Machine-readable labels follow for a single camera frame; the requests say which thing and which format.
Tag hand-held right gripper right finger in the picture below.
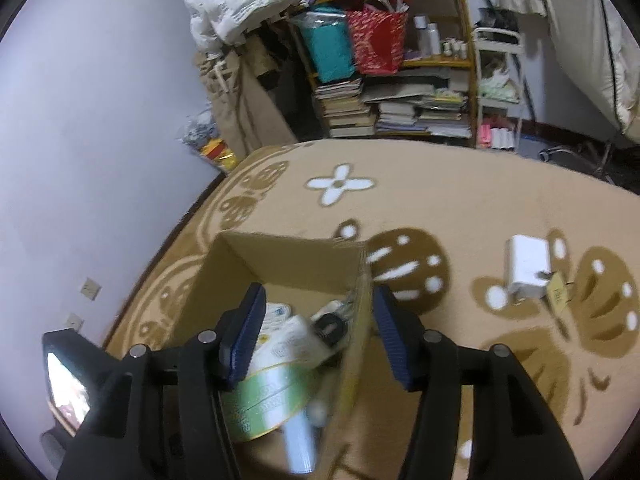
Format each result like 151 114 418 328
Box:
372 285 586 480

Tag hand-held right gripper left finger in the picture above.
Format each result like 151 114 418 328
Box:
55 282 268 480

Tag brown cardboard box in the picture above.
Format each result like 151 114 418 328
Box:
177 232 374 480

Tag light blue water bottle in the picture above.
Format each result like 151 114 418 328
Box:
282 400 326 476

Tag small white packet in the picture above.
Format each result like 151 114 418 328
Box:
260 302 293 337

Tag small black object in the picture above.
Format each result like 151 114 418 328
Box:
312 312 349 348

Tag green round tin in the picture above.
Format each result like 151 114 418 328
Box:
220 362 308 444

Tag beige flower patterned carpet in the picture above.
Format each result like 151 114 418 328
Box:
102 137 640 480

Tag white power adapter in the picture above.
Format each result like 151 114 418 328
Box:
507 234 553 302

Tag yellow paper tag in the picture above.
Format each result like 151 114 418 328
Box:
547 272 574 316

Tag clear plastic snack bag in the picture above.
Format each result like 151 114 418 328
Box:
177 105 242 173

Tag beige trench coat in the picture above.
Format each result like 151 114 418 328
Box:
195 35 299 162

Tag pink and white bottles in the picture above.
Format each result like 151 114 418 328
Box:
477 115 517 150

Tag stack of books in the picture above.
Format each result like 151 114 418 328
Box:
312 67 473 140

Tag black chair base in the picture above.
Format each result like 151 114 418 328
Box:
540 141 622 182

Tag pale green packet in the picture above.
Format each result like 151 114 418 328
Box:
477 67 518 102

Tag black hanging garment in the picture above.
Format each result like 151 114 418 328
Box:
257 22 297 92

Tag white metal cart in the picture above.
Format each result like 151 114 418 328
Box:
471 27 532 151

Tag teal storage bag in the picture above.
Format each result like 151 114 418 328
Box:
295 7 356 85

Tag red gift bag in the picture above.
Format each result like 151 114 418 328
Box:
346 0 410 76

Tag group of cosmetic bottles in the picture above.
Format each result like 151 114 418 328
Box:
412 14 469 58

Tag wooden shelf unit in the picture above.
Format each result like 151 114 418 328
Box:
287 0 477 149

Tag black item on cart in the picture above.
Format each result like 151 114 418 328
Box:
477 7 521 32

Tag white bedding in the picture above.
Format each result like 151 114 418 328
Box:
487 0 640 136

